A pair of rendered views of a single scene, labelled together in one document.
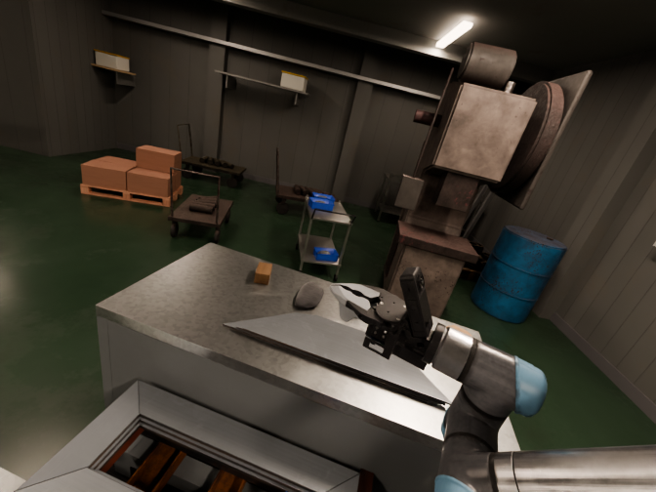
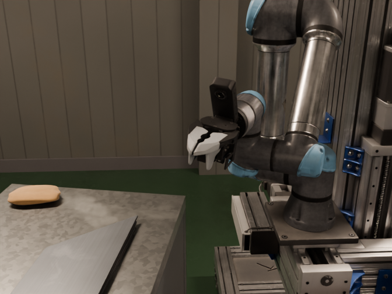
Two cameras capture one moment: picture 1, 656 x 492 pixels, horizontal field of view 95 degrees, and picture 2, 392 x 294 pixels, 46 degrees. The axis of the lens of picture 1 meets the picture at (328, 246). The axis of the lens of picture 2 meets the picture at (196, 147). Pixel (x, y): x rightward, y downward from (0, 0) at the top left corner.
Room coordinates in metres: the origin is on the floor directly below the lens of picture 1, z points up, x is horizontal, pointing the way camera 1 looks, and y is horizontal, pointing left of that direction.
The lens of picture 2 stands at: (0.51, 0.70, 1.75)
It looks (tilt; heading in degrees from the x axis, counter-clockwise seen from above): 22 degrees down; 269
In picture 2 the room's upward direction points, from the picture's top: straight up
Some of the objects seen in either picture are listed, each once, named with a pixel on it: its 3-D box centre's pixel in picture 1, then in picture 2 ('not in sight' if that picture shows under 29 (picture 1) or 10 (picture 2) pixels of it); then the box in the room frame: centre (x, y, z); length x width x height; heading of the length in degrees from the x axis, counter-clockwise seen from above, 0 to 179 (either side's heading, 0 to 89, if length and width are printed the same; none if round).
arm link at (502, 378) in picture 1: (498, 377); (245, 111); (0.38, -0.31, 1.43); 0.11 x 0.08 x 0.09; 67
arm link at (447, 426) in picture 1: (471, 426); (250, 152); (0.37, -0.30, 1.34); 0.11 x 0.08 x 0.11; 157
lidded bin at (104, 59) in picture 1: (112, 61); not in sight; (6.31, 4.87, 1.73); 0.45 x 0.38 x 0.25; 92
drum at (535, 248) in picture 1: (514, 272); not in sight; (3.50, -2.30, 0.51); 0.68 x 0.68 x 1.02
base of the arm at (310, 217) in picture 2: not in sight; (310, 203); (0.16, -0.50, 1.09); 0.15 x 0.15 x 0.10
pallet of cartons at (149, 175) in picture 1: (136, 171); not in sight; (4.30, 3.04, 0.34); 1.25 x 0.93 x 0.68; 94
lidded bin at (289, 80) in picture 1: (294, 82); not in sight; (6.50, 1.39, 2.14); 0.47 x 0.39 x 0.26; 92
